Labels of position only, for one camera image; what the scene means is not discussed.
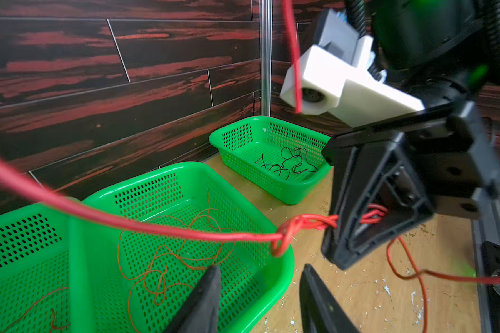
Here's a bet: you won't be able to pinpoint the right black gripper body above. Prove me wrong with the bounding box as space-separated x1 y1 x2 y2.
321 99 500 221

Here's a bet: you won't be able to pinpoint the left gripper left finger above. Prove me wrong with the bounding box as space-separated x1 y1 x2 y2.
164 265 222 333

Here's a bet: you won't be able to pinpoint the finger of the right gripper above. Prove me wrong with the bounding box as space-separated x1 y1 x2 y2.
321 132 436 271

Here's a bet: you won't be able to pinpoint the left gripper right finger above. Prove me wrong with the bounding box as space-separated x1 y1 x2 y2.
299 264 358 333

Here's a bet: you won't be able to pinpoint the black cable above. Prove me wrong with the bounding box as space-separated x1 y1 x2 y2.
253 146 319 180

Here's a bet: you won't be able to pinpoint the orange cable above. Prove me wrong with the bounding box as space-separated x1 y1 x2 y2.
116 191 238 333

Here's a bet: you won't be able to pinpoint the red orange cables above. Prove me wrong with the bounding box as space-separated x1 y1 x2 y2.
0 0 500 333

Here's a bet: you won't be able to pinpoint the thin red cable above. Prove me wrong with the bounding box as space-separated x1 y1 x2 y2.
0 286 72 333

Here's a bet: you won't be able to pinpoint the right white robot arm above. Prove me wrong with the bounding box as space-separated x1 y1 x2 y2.
321 1 500 270

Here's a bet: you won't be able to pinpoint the middle green basket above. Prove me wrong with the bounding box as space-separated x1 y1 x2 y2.
68 161 296 333

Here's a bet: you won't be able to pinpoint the green basket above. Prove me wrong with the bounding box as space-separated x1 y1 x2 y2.
0 204 71 332
209 116 331 205
68 161 296 333

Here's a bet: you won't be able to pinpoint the right green basket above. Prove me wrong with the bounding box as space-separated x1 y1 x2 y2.
209 116 331 205

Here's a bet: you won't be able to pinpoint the left green basket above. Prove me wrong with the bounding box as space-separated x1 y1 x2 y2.
0 204 71 332

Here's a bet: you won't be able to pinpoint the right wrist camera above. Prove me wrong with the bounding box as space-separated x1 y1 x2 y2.
299 9 424 128

